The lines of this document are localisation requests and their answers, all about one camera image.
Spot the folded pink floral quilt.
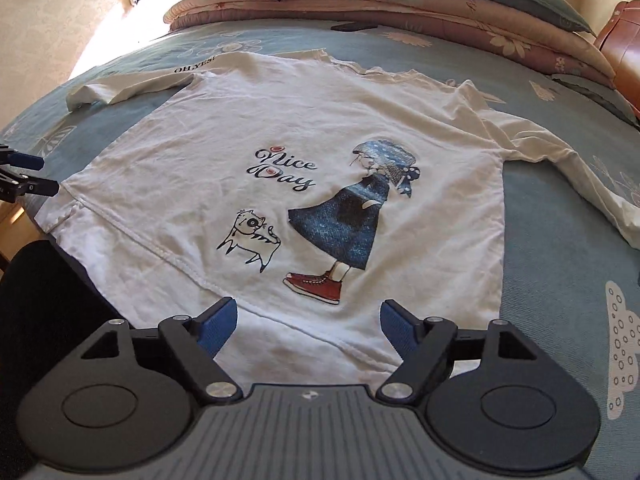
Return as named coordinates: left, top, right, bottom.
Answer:
left=165, top=0, right=616, bottom=78

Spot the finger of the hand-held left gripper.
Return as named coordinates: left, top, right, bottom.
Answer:
left=0, top=144, right=45, bottom=171
left=0, top=172, right=60, bottom=204

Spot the flat blue-grey pillow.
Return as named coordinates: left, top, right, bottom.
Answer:
left=550, top=74, right=640, bottom=126

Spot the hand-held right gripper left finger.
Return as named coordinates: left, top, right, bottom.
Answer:
left=80, top=296, right=240, bottom=406

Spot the white printed long-sleeve shirt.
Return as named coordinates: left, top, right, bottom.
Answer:
left=36, top=47, right=640, bottom=386

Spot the blue floral bed sheet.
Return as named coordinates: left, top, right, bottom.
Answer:
left=0, top=10, right=640, bottom=480

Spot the wooden headboard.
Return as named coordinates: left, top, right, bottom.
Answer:
left=595, top=0, right=640, bottom=121

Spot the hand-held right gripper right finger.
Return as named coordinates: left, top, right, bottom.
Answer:
left=377, top=299, right=538, bottom=403

